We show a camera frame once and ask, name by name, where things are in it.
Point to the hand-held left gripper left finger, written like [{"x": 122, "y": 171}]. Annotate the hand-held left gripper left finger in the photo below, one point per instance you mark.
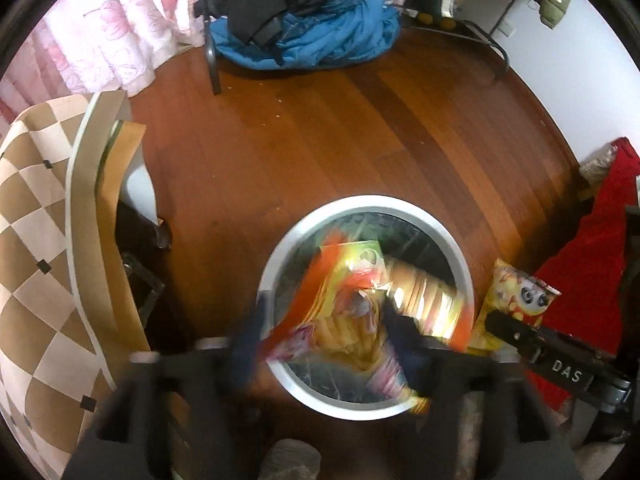
[{"x": 245, "y": 347}]

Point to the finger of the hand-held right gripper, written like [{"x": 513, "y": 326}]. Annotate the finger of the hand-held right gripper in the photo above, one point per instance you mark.
[{"x": 515, "y": 332}]

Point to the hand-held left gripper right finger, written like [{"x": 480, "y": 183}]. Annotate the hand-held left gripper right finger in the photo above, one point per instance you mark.
[{"x": 406, "y": 345}]

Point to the yellow panda snack bag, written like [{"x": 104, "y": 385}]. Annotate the yellow panda snack bag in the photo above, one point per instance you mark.
[{"x": 510, "y": 285}]

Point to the orange fries snack bag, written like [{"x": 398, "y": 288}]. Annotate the orange fries snack bag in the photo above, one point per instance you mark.
[{"x": 345, "y": 280}]

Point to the white round trash bin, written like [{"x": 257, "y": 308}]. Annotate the white round trash bin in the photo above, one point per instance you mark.
[{"x": 360, "y": 203}]

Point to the red cloth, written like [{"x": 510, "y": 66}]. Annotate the red cloth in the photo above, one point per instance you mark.
[{"x": 590, "y": 240}]

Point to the slipper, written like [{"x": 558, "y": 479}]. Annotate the slipper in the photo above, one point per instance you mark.
[{"x": 290, "y": 460}]

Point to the brown checkered tablecloth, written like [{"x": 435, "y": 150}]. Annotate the brown checkered tablecloth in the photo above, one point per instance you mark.
[{"x": 35, "y": 240}]

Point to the black clothes rack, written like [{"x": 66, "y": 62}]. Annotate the black clothes rack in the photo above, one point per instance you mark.
[{"x": 215, "y": 60}]

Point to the blue black clothes pile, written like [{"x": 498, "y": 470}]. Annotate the blue black clothes pile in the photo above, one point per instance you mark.
[{"x": 320, "y": 35}]

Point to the olive green garment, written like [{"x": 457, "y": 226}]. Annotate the olive green garment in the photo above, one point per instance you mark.
[{"x": 555, "y": 7}]

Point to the pink floral curtain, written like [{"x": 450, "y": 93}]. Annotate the pink floral curtain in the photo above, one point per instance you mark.
[{"x": 100, "y": 25}]

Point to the black table frame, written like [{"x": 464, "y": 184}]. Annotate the black table frame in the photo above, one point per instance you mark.
[{"x": 145, "y": 280}]

